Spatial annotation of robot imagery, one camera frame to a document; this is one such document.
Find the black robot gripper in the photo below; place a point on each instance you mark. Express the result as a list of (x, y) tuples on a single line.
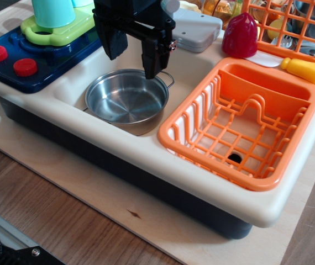
[(143, 20)]

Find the small stainless steel pan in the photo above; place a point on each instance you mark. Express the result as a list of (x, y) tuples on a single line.
[(126, 97)]

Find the cream toy sink unit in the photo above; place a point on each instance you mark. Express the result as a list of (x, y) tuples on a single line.
[(143, 160)]

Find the orange plastic drying rack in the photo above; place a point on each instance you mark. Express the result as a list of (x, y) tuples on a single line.
[(243, 122)]

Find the lime green plastic tray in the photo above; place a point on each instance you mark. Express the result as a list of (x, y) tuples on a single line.
[(63, 35)]

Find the grey toy faucet base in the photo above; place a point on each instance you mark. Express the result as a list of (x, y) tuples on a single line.
[(194, 30)]

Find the teal plastic cup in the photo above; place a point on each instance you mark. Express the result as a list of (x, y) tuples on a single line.
[(53, 13)]

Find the amber transparent toy container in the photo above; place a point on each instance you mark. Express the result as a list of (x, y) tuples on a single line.
[(221, 8)]

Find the magenta plastic cup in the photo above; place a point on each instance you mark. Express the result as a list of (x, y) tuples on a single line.
[(241, 37)]

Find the red stove knob right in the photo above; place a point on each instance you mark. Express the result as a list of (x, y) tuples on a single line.
[(25, 67)]

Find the dark blue toy stove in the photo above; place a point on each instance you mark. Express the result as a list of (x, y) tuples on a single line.
[(52, 61)]

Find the yellow plastic ball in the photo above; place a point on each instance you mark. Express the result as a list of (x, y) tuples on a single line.
[(277, 27)]

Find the white plastic fork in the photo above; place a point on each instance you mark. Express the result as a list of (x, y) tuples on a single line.
[(285, 42)]

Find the orange plastic basket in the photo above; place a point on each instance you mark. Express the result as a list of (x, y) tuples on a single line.
[(264, 12)]

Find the light wooden base board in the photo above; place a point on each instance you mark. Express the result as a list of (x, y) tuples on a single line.
[(83, 215)]

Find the yellow handled white spatula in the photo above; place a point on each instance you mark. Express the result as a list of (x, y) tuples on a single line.
[(297, 67)]

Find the black clamp bracket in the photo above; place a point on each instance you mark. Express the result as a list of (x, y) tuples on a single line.
[(30, 255)]

